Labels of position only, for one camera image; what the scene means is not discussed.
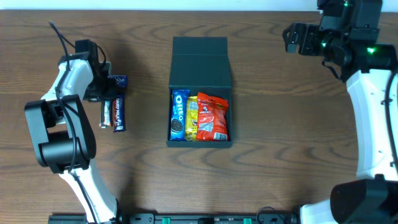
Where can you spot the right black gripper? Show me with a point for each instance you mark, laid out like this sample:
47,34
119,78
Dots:
302,38

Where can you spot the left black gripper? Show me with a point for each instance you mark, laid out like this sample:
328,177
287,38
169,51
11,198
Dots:
111,94

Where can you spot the green red candy bar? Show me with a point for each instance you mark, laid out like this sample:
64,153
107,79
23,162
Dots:
105,115

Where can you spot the dairy milk chocolate bar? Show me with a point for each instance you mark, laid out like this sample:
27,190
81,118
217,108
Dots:
119,121

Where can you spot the blue eclipse mints tin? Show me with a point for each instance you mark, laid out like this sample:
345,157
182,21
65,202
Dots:
121,80

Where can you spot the blue oreo cookie pack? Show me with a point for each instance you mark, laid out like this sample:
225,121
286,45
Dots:
179,110

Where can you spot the yellow snack packet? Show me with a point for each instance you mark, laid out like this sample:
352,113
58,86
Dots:
191,119

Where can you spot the black gift box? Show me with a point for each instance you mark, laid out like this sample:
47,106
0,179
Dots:
201,64

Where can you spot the red snack packet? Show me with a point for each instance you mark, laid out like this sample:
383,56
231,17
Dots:
212,124

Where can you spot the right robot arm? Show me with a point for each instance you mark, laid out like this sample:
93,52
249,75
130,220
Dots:
372,197

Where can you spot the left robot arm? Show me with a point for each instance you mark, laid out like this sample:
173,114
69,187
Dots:
62,137

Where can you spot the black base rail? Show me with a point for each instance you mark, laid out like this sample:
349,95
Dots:
264,218

